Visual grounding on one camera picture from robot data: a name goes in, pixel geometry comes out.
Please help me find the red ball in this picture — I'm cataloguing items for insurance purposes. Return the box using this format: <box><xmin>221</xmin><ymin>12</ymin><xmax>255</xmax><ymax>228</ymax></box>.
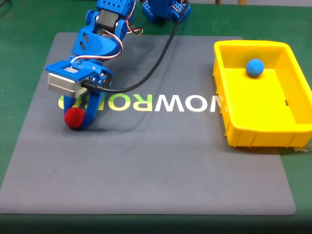
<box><xmin>63</xmin><ymin>107</ymin><xmax>86</xmax><ymax>129</ymax></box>

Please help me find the blue ball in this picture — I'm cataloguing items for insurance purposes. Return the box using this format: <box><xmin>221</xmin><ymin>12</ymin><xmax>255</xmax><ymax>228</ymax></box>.
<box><xmin>245</xmin><ymin>58</ymin><xmax>265</xmax><ymax>78</ymax></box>

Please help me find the yellow plastic bin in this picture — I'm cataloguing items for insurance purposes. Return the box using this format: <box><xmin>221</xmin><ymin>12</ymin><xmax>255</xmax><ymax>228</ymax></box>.
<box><xmin>212</xmin><ymin>40</ymin><xmax>312</xmax><ymax>148</ymax></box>

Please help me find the grey mat with lettering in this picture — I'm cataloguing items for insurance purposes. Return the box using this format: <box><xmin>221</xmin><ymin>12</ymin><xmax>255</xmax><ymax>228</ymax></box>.
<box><xmin>0</xmin><ymin>33</ymin><xmax>297</xmax><ymax>216</ymax></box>

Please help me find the clear plastic scrap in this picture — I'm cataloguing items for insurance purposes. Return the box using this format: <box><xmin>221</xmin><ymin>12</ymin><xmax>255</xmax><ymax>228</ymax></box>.
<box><xmin>293</xmin><ymin>145</ymin><xmax>312</xmax><ymax>154</ymax></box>

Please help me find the white red servo wire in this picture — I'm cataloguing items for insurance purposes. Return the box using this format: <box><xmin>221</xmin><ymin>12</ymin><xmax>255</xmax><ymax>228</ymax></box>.
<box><xmin>126</xmin><ymin>0</ymin><xmax>144</xmax><ymax>35</ymax></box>
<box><xmin>70</xmin><ymin>28</ymin><xmax>124</xmax><ymax>64</ymax></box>

